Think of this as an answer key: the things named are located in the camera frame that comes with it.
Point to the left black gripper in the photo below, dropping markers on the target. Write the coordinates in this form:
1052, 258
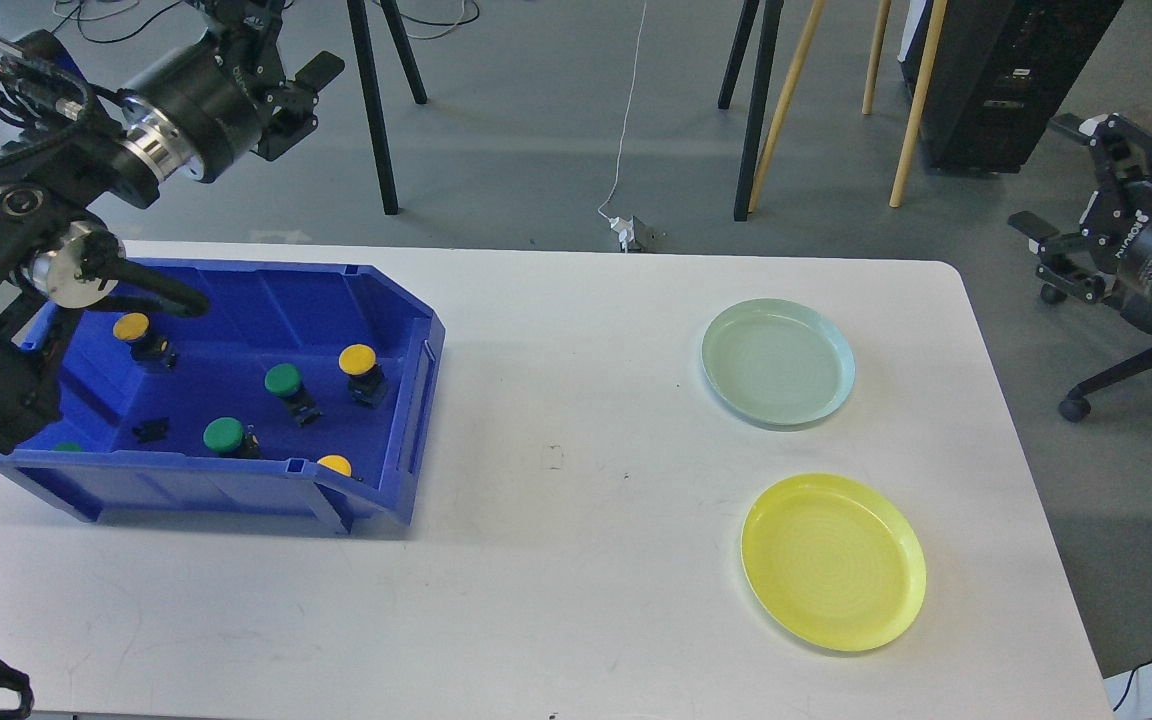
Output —
228, 93

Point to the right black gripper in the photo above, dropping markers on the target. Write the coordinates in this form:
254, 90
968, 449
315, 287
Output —
1110, 253

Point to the green push button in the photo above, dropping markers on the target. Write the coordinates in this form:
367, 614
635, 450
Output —
285, 382
227, 436

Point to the yellow push button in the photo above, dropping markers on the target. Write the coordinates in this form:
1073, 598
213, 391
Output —
366, 383
148, 347

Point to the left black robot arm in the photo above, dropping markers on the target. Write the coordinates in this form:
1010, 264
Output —
65, 142

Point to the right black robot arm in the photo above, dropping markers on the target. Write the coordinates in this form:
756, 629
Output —
1075, 406

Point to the light green plate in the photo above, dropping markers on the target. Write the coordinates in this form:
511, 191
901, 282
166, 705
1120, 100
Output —
777, 364

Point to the green push button front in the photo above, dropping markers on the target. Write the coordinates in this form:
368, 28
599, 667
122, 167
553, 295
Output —
227, 436

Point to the yellow push button front edge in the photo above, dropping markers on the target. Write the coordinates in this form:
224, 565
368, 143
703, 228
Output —
340, 465

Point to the small black button part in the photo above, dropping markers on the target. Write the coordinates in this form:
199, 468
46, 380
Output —
152, 430

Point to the yellow plate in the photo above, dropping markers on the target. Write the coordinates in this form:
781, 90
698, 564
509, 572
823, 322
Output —
833, 562

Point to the black computer tower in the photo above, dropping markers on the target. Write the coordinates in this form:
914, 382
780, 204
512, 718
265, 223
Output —
1002, 70

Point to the wooden easel legs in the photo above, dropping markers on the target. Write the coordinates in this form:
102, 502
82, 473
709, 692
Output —
818, 79

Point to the black tripod leg centre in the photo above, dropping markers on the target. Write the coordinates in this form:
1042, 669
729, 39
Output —
761, 19

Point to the blue plastic storage bin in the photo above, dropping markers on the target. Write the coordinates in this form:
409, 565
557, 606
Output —
261, 314

